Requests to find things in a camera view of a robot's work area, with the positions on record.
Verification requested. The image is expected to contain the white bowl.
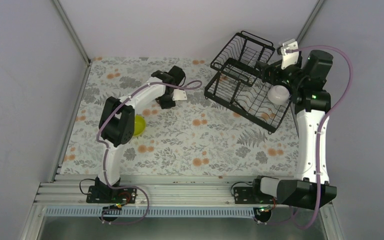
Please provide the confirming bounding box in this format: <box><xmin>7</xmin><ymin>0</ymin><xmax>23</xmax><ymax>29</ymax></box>
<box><xmin>267</xmin><ymin>85</ymin><xmax>290</xmax><ymax>105</ymax></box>

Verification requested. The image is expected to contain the yellow-green bowl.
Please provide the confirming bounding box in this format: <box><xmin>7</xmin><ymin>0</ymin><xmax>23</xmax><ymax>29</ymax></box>
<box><xmin>133</xmin><ymin>115</ymin><xmax>147</xmax><ymax>137</ymax></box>

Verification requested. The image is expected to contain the black wire dish rack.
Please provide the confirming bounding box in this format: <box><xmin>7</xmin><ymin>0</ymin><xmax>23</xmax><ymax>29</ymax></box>
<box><xmin>204</xmin><ymin>30</ymin><xmax>290</xmax><ymax>134</ymax></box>

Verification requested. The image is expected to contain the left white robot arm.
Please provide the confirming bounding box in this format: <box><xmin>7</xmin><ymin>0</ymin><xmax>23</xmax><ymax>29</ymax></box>
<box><xmin>96</xmin><ymin>66</ymin><xmax>186</xmax><ymax>203</ymax></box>

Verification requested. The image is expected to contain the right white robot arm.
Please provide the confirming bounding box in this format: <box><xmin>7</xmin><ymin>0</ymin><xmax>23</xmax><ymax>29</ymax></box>
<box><xmin>250</xmin><ymin>50</ymin><xmax>337</xmax><ymax>210</ymax></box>

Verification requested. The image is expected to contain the floral table mat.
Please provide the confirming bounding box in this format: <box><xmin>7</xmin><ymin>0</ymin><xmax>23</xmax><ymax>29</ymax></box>
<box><xmin>60</xmin><ymin>57</ymin><xmax>298</xmax><ymax>177</ymax></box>

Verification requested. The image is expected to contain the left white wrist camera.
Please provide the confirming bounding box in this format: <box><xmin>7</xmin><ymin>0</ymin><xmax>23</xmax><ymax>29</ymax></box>
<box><xmin>172</xmin><ymin>89</ymin><xmax>188</xmax><ymax>101</ymax></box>

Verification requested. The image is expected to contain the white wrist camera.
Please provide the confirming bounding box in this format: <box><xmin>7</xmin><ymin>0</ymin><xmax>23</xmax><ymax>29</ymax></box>
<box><xmin>277</xmin><ymin>38</ymin><xmax>300</xmax><ymax>70</ymax></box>
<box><xmin>172</xmin><ymin>89</ymin><xmax>188</xmax><ymax>101</ymax></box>

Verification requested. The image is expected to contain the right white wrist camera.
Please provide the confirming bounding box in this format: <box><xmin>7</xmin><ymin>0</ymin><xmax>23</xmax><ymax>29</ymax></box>
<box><xmin>277</xmin><ymin>38</ymin><xmax>300</xmax><ymax>70</ymax></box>

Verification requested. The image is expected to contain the aluminium mounting rail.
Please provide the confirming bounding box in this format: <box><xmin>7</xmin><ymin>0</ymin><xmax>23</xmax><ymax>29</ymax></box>
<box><xmin>33</xmin><ymin>175</ymin><xmax>333</xmax><ymax>219</ymax></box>

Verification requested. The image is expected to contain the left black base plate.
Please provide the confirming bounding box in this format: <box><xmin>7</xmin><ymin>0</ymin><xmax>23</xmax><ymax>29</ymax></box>
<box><xmin>86</xmin><ymin>186</ymin><xmax>137</xmax><ymax>205</ymax></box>

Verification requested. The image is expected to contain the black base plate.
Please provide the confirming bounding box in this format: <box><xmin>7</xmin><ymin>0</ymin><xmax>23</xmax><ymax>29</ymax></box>
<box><xmin>86</xmin><ymin>186</ymin><xmax>137</xmax><ymax>205</ymax></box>
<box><xmin>230</xmin><ymin>181</ymin><xmax>275</xmax><ymax>205</ymax></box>

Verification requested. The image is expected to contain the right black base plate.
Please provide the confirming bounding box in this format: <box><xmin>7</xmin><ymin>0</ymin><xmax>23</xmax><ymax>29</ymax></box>
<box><xmin>230</xmin><ymin>181</ymin><xmax>275</xmax><ymax>205</ymax></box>

